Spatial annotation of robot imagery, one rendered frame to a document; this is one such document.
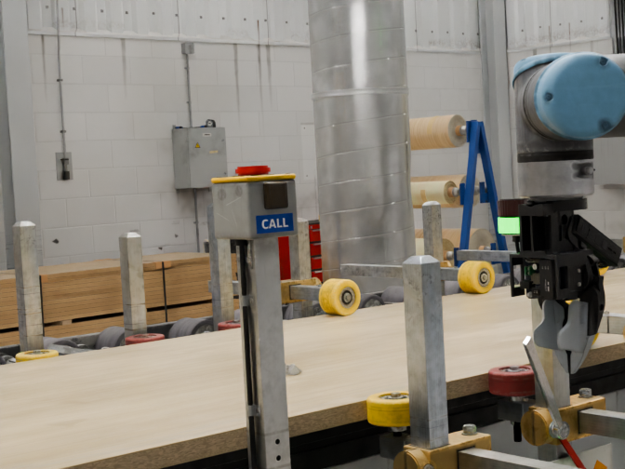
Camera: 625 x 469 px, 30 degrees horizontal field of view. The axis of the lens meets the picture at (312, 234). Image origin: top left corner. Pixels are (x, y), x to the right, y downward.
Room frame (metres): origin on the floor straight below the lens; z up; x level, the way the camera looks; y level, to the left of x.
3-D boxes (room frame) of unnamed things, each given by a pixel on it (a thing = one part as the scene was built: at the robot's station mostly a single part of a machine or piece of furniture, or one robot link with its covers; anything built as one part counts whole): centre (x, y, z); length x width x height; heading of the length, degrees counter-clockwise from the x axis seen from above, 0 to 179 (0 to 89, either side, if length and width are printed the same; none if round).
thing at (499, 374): (1.75, -0.29, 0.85); 0.08 x 0.08 x 0.11
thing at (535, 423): (1.67, -0.35, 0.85); 0.14 x 0.06 x 0.05; 130
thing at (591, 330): (1.39, -0.32, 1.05); 0.05 x 0.02 x 0.09; 41
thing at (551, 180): (1.40, -0.30, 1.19); 0.10 x 0.09 x 0.05; 41
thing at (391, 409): (1.60, -0.10, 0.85); 0.08 x 0.08 x 0.11
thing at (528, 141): (1.40, -0.30, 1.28); 0.10 x 0.09 x 0.12; 0
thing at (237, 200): (1.32, 0.06, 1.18); 0.07 x 0.07 x 0.08; 40
